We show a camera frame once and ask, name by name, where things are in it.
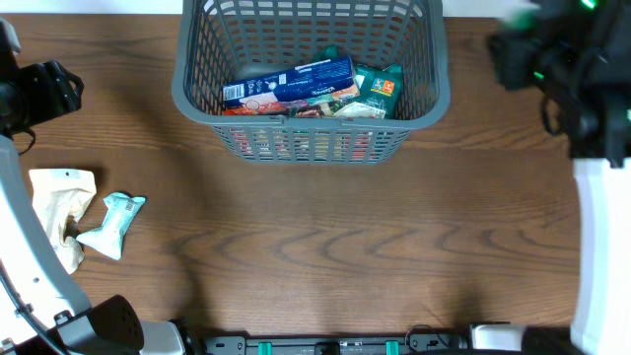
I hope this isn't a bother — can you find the white paper pouch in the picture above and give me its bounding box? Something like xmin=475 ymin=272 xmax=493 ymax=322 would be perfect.
xmin=29 ymin=169 xmax=97 ymax=274

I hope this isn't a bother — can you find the green snack bag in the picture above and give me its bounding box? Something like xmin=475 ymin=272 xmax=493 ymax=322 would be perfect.
xmin=289 ymin=64 xmax=403 ymax=119

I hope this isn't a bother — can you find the light teal wrapper packet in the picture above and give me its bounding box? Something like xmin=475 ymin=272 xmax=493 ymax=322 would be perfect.
xmin=77 ymin=192 xmax=146 ymax=260

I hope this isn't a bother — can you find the grey plastic basket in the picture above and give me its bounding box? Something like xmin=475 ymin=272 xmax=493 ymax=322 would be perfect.
xmin=172 ymin=0 xmax=451 ymax=165

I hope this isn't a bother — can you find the blue toothpaste box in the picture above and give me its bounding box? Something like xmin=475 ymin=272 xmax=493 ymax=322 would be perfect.
xmin=222 ymin=57 xmax=359 ymax=108

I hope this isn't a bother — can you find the spaghetti pasta packet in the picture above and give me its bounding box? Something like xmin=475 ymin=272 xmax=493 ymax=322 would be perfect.
xmin=221 ymin=93 xmax=346 ymax=119

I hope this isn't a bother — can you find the green lid jar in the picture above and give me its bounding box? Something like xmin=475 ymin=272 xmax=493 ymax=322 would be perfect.
xmin=500 ymin=4 xmax=540 ymax=31

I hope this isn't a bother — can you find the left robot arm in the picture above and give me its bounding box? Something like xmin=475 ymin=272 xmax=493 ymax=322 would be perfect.
xmin=1 ymin=21 xmax=188 ymax=354

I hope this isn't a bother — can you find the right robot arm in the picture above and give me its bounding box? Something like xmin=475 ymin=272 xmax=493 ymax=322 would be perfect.
xmin=487 ymin=0 xmax=630 ymax=354

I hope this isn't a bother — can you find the black aluminium rail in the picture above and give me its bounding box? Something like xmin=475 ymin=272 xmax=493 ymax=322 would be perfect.
xmin=196 ymin=322 xmax=573 ymax=355

